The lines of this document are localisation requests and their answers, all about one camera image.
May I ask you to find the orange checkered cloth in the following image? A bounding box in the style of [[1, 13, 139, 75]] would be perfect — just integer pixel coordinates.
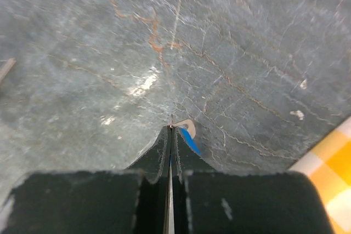
[[289, 118, 350, 233]]

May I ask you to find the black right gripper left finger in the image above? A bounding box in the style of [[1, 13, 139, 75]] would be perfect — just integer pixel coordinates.
[[1, 126, 172, 233]]

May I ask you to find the blue key tag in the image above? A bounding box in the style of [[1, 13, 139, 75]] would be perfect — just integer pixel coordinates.
[[172, 119, 201, 155]]

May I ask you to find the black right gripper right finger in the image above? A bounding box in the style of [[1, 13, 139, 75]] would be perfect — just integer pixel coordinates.
[[171, 128, 333, 233]]

